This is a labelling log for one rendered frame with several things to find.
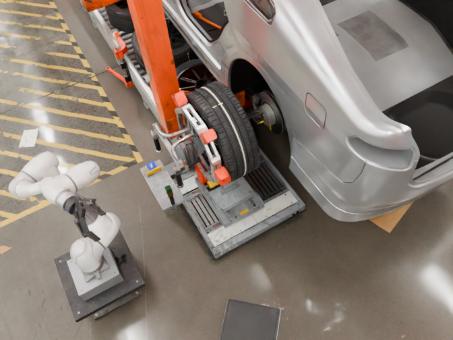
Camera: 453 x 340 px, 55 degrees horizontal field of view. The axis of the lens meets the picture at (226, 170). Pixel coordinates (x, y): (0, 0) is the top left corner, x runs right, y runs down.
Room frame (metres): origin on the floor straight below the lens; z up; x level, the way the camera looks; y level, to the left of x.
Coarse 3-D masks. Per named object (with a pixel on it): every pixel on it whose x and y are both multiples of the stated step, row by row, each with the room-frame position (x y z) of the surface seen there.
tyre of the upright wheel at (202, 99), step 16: (192, 96) 1.99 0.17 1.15; (208, 96) 1.94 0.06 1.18; (224, 96) 1.93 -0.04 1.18; (208, 112) 1.82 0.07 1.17; (224, 112) 1.82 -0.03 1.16; (240, 112) 1.82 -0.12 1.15; (224, 128) 1.72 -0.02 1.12; (240, 128) 1.73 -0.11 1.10; (224, 144) 1.65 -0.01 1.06; (256, 144) 1.68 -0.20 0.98; (224, 160) 1.61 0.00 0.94; (240, 160) 1.61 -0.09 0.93; (256, 160) 1.65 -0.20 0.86; (240, 176) 1.62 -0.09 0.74
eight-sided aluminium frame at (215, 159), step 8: (176, 112) 2.05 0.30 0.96; (184, 112) 1.90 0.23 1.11; (192, 112) 1.89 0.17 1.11; (184, 120) 2.07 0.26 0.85; (192, 120) 1.81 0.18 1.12; (200, 120) 1.81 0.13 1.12; (200, 128) 1.74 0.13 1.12; (208, 152) 1.63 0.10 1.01; (216, 152) 1.64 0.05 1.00; (216, 160) 1.61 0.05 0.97; (200, 168) 1.80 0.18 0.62; (208, 168) 1.80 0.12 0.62; (208, 176) 1.68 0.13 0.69
